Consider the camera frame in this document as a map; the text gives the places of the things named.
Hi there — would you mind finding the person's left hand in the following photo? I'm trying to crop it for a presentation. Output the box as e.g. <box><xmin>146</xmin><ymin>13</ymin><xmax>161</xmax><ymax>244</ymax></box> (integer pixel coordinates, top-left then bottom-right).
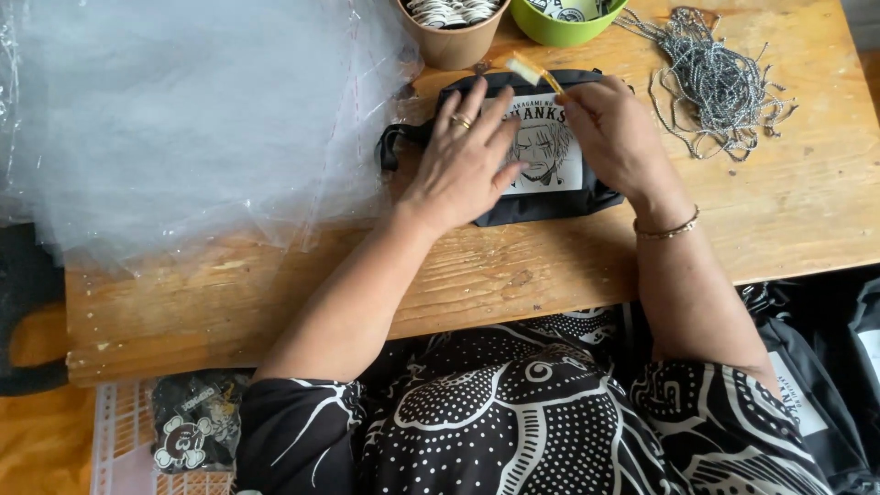
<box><xmin>401</xmin><ymin>77</ymin><xmax>530</xmax><ymax>239</ymax></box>

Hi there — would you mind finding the person's right hand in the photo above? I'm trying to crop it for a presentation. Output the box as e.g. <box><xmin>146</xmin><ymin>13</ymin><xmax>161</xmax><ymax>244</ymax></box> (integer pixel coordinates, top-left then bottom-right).
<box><xmin>557</xmin><ymin>75</ymin><xmax>693</xmax><ymax>215</ymax></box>

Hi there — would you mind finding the black pouch with printed panel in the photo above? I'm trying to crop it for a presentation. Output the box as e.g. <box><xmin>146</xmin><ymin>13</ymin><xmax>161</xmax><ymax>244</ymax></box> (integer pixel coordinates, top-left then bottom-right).
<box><xmin>374</xmin><ymin>67</ymin><xmax>637</xmax><ymax>228</ymax></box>

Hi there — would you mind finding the small yellow plastic strip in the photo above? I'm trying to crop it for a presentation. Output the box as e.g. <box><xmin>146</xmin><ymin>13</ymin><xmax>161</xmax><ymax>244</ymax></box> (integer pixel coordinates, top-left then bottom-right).
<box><xmin>505</xmin><ymin>54</ymin><xmax>569</xmax><ymax>104</ymax></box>

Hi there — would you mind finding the brown paper cup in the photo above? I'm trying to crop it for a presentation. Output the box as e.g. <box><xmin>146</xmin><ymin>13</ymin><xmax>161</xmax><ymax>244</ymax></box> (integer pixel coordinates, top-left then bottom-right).
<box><xmin>393</xmin><ymin>0</ymin><xmax>513</xmax><ymax>72</ymax></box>

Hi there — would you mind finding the green plastic bowl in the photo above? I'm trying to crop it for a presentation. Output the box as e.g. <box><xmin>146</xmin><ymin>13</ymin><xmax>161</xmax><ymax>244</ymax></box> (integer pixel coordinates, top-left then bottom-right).
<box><xmin>509</xmin><ymin>0</ymin><xmax>630</xmax><ymax>49</ymax></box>

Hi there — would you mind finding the white badges heap in bowl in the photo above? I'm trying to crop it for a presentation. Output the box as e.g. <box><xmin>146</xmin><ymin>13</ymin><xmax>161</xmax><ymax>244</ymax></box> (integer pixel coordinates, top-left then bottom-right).
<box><xmin>526</xmin><ymin>0</ymin><xmax>613</xmax><ymax>23</ymax></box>

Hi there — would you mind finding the white badges heap in cup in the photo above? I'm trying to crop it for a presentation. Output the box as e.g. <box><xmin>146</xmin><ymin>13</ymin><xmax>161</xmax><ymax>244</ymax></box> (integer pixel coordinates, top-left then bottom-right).
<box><xmin>403</xmin><ymin>0</ymin><xmax>503</xmax><ymax>30</ymax></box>

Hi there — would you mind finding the black white patterned dress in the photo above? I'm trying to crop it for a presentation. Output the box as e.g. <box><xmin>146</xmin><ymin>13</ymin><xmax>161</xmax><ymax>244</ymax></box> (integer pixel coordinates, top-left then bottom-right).
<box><xmin>234</xmin><ymin>306</ymin><xmax>837</xmax><ymax>495</ymax></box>

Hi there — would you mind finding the pile of clear plastic bags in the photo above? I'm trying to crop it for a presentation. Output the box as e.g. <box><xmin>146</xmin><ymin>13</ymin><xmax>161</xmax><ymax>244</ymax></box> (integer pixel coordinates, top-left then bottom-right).
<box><xmin>0</xmin><ymin>0</ymin><xmax>424</xmax><ymax>277</ymax></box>

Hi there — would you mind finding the heap of black printed pouches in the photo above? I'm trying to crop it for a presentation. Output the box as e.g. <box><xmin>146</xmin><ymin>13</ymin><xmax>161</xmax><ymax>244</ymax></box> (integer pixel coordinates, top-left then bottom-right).
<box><xmin>739</xmin><ymin>275</ymin><xmax>880</xmax><ymax>495</ymax></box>

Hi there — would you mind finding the white plastic crate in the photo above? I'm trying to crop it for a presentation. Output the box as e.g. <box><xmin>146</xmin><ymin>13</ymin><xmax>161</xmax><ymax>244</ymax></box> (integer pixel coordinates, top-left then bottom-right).
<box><xmin>89</xmin><ymin>378</ymin><xmax>239</xmax><ymax>495</ymax></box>

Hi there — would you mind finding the black fabric bag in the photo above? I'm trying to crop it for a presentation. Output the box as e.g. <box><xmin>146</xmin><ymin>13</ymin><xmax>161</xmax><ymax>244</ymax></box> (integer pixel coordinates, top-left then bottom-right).
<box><xmin>0</xmin><ymin>222</ymin><xmax>70</xmax><ymax>398</ymax></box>

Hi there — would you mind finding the gold bracelet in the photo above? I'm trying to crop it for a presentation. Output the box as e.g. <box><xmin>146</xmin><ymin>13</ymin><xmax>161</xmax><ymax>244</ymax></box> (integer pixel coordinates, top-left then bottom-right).
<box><xmin>632</xmin><ymin>204</ymin><xmax>701</xmax><ymax>241</ymax></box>

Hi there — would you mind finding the heap of silver ball chains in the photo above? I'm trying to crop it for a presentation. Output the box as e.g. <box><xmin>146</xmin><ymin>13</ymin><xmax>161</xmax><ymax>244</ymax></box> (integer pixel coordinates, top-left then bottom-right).
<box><xmin>612</xmin><ymin>7</ymin><xmax>800</xmax><ymax>163</ymax></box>

